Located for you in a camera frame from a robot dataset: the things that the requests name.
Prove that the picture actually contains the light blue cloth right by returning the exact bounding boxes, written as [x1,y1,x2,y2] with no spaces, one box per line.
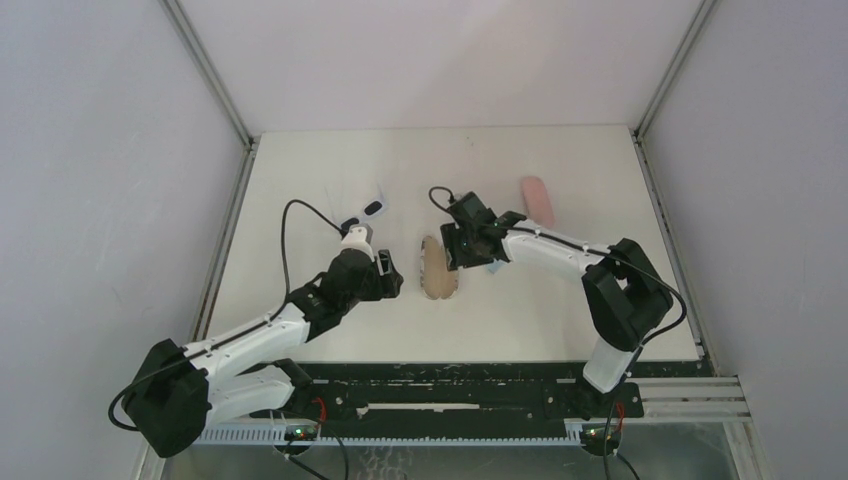
[486,260,507,274]

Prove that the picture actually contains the patterned glasses case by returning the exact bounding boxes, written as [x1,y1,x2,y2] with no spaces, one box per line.
[420,235,459,300]

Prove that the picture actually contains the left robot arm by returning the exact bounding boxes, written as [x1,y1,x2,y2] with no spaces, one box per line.
[118,249,403,458]

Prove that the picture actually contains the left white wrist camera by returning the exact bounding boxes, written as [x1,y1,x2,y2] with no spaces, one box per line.
[340,224,375,258]

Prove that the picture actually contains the black camera cable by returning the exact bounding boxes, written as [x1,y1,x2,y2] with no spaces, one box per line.
[427,185,689,480]
[107,199,346,433]

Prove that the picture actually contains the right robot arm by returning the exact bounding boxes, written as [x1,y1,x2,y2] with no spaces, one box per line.
[437,192,687,395]

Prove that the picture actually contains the pink glasses case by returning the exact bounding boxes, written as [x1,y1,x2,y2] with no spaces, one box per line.
[520,176,556,229]

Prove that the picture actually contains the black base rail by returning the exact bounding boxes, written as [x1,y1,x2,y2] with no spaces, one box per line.
[276,362,645,440]

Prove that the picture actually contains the left black camera cable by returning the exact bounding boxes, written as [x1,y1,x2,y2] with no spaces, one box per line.
[107,199,346,433]

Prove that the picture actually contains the right black camera cable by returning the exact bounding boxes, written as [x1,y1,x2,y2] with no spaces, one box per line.
[427,185,689,480]

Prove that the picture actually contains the aluminium frame rail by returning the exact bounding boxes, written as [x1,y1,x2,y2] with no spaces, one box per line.
[160,377,752,457]

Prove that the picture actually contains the white sunglasses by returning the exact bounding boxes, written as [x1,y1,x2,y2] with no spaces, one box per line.
[325,182,388,231]

